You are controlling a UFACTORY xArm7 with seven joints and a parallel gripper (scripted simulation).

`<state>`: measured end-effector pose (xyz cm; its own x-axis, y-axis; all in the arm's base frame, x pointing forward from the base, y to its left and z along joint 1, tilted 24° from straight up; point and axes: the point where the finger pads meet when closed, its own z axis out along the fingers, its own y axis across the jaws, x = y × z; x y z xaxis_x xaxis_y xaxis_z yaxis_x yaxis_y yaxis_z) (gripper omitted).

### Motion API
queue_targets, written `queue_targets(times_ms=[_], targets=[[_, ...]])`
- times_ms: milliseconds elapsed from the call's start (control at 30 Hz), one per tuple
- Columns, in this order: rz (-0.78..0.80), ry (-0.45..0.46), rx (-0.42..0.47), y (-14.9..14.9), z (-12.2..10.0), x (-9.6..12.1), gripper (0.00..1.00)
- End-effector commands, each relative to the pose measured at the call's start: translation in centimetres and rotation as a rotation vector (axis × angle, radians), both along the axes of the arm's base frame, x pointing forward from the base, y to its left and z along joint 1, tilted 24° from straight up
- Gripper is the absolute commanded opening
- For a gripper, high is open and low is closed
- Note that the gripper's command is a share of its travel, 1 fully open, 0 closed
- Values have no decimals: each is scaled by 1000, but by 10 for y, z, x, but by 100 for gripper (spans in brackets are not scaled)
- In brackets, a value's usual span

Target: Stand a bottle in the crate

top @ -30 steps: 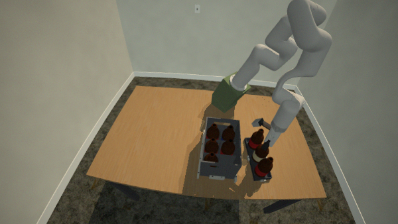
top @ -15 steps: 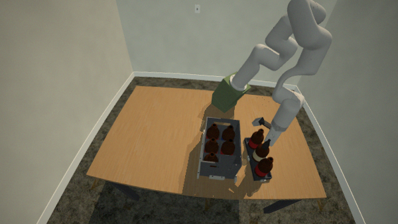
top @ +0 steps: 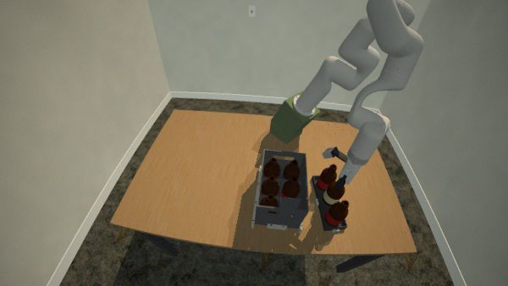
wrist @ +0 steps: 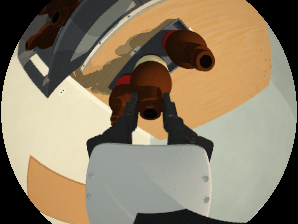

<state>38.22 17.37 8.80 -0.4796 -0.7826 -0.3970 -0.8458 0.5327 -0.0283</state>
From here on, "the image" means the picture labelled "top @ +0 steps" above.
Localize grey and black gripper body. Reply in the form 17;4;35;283
338;152;366;184

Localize dark grey crate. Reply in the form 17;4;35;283
255;149;309;228

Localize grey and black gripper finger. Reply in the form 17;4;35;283
334;175;347;190

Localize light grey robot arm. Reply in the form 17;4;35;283
293;0;423;165

